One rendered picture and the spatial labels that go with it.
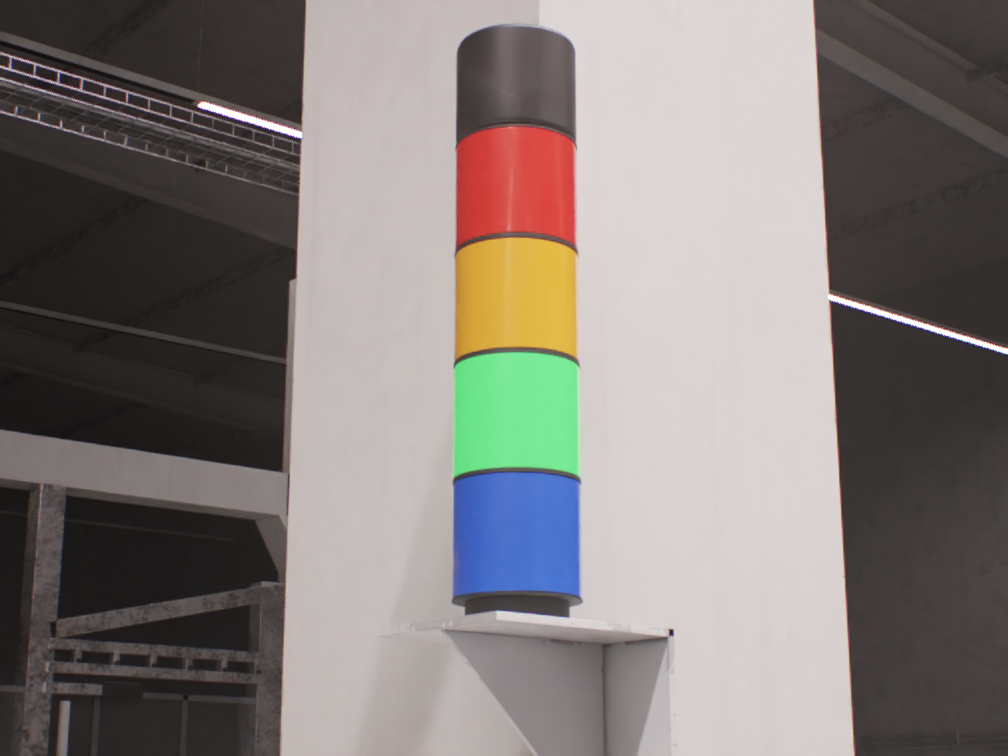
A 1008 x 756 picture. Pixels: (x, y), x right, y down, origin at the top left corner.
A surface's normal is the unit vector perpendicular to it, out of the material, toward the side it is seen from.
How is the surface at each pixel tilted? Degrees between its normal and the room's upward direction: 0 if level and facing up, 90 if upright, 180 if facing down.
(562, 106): 90
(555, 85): 90
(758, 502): 90
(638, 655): 90
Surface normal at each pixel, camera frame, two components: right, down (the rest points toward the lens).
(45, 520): 0.64, -0.20
